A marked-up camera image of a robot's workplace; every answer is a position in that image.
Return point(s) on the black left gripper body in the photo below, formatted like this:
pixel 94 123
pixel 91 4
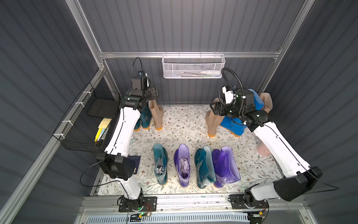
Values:
pixel 152 93

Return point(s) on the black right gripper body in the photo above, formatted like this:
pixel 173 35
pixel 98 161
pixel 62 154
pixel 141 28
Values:
pixel 217 108

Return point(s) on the blue rain boot front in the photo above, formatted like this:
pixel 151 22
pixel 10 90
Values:
pixel 234 125

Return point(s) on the blue rain boot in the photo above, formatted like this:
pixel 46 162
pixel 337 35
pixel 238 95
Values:
pixel 234 125
pixel 259 104

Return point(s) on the dark green boot back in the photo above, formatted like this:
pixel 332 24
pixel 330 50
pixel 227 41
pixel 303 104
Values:
pixel 145 118

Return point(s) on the dark green boot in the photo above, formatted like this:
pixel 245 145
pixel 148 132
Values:
pixel 138 125
pixel 161 162
pixel 145 118
pixel 204 167

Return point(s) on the beige rain boot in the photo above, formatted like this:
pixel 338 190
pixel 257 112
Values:
pixel 213 121
pixel 267 100
pixel 157 112

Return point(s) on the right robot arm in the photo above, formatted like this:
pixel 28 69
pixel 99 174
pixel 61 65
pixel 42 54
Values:
pixel 298 176

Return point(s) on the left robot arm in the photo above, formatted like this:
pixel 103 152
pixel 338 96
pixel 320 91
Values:
pixel 114 160

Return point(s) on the blue rain boot back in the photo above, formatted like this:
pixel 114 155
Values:
pixel 259 104

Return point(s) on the dark green boot far left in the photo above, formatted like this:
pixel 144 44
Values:
pixel 138 125

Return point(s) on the yellow sticky notes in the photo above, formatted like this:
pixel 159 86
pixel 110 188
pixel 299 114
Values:
pixel 102 128

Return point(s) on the pink pen cup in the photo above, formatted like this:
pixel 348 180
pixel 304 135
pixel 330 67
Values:
pixel 263 150

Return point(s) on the dark blue notebook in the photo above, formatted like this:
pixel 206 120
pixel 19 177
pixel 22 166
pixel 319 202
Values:
pixel 136 159

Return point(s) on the dark green front boot left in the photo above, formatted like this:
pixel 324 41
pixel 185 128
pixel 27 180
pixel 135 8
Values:
pixel 161 162

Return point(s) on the purple front boot right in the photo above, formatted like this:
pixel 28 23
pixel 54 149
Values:
pixel 225 168

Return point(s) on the purple boot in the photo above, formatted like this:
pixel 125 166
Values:
pixel 182 164
pixel 225 168

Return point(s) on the purple front boot left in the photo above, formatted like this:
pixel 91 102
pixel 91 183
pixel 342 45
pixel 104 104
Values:
pixel 182 164

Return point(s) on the dark green front boot right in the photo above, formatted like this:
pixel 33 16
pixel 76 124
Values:
pixel 204 167

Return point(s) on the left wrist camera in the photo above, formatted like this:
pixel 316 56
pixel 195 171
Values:
pixel 141 81

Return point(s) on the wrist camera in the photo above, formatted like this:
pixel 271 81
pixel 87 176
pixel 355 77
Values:
pixel 229 94
pixel 141 81

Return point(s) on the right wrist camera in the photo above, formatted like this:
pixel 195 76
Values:
pixel 229 94

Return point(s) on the white wire wall basket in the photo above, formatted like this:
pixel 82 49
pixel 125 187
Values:
pixel 193 66

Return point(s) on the black wire side basket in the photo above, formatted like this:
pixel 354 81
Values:
pixel 79 129

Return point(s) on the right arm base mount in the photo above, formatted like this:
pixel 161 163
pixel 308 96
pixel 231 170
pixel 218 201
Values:
pixel 246 201

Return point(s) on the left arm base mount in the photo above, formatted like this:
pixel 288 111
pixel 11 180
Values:
pixel 142 204

